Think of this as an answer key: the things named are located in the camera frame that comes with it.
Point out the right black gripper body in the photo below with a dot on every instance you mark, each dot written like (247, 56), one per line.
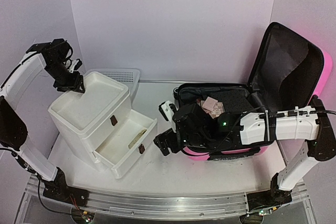
(196, 140)

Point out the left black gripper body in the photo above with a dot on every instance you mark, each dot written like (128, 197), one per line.
(62, 78)

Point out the pink square compact case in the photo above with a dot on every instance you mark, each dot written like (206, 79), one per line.
(209, 104)

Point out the white rectangular foam box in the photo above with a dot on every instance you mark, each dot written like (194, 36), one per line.
(85, 120)

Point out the eyeshadow palette brown shades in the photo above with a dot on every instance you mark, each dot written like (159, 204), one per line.
(217, 111)

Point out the white drawer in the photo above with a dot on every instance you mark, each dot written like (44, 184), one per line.
(114, 151)

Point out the pink hard-shell suitcase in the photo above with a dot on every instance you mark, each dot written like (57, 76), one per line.
(288, 72)

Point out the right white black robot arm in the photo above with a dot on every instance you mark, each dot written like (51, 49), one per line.
(260, 127)

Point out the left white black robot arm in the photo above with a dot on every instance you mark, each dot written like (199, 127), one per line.
(14, 130)

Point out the white perforated plastic basket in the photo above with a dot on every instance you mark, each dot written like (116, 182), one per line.
(129, 77)

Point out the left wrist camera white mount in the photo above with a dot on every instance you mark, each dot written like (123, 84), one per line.
(74, 65)

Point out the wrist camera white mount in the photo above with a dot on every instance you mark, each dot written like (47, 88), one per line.
(167, 110)
(74, 65)

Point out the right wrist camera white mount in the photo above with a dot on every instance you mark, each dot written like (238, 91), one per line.
(167, 110)

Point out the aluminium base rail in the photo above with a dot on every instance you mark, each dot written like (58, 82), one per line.
(146, 199)

